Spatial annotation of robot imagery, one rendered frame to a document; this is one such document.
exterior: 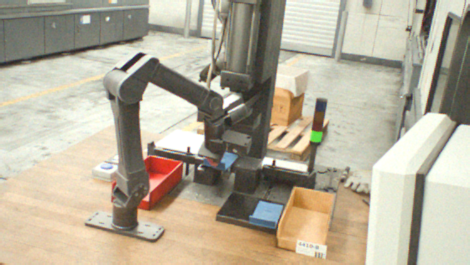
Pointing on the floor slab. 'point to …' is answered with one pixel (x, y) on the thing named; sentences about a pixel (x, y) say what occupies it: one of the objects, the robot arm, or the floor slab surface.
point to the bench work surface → (70, 172)
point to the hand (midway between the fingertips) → (214, 163)
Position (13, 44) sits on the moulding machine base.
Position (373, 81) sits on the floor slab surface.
